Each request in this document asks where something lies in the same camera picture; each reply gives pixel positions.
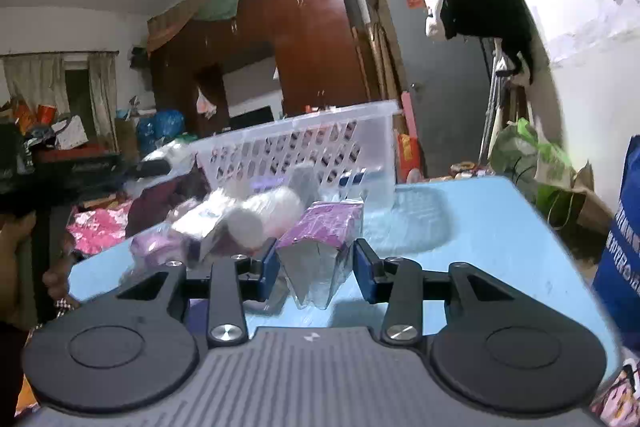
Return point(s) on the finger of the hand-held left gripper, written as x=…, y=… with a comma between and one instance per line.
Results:
x=150, y=169

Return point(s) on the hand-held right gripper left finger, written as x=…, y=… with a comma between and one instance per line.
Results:
x=270, y=271

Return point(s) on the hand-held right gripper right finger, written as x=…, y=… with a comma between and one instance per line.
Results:
x=362, y=271

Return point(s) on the purple foil packet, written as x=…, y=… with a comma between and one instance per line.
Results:
x=320, y=227

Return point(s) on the clear plastic basket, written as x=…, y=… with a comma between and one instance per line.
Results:
x=310, y=142

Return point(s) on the person's left hand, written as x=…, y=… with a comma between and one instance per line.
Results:
x=16, y=269

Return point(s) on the maroon clothing pile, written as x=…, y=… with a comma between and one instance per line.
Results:
x=155, y=202

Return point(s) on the blue plastic bags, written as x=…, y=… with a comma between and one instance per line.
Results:
x=162, y=129

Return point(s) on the pink floral bedding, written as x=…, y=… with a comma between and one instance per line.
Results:
x=97, y=227

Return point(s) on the light purple small pack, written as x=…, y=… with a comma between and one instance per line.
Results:
x=157, y=247

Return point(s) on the white hanging plastic bag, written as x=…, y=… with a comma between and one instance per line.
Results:
x=206, y=104

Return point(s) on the beige curtains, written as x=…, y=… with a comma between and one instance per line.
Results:
x=35, y=79

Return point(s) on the black monitor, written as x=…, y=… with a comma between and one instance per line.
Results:
x=252, y=118

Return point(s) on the red sack by door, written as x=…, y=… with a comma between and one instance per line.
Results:
x=410, y=154

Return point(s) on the pink foam roll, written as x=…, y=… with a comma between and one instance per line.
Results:
x=407, y=112

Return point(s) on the grey door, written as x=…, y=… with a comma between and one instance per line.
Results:
x=440, y=107

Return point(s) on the green white shopping bag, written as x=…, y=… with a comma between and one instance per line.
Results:
x=530, y=162

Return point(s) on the brown wooden wardrobe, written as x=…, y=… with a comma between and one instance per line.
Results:
x=310, y=42

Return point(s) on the metal crutches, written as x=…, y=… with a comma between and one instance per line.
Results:
x=492, y=107

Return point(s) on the brown paper bag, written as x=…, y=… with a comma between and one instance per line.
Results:
x=585, y=202

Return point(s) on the blue woven bag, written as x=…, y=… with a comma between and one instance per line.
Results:
x=620, y=232

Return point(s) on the black hanging garment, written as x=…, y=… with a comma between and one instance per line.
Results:
x=492, y=12

